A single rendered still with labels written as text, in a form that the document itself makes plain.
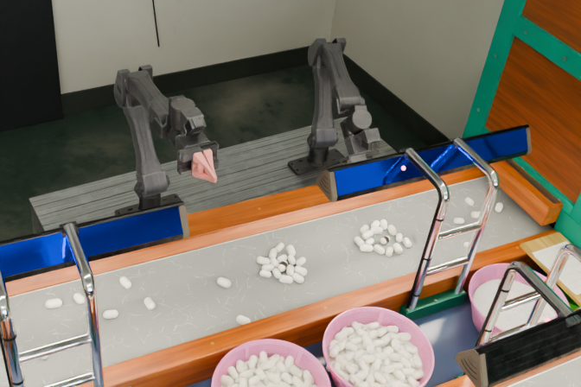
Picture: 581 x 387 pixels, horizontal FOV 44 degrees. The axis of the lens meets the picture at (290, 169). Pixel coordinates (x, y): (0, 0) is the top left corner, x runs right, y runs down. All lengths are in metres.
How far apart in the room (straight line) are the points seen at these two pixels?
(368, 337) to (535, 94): 0.90
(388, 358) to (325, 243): 0.40
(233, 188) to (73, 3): 1.59
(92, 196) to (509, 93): 1.31
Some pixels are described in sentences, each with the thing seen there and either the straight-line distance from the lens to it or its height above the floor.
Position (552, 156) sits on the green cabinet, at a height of 0.95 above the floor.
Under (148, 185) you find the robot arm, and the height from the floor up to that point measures 0.81.
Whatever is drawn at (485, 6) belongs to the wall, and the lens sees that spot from 3.43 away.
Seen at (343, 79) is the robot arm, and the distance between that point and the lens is 2.14.
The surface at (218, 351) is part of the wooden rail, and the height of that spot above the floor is 0.76.
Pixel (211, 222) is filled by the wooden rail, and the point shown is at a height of 0.76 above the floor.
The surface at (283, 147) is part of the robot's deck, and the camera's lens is 2.49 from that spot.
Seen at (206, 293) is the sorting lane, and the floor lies 0.74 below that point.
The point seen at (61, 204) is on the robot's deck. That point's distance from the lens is 2.24.
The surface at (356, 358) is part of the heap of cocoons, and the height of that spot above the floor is 0.74.
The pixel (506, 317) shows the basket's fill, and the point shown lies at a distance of 2.00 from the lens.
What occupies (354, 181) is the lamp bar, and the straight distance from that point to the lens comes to 1.71.
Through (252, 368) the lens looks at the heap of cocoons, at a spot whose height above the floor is 0.73.
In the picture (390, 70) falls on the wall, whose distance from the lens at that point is 4.00.
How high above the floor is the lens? 2.11
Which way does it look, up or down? 37 degrees down
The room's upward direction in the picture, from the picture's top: 8 degrees clockwise
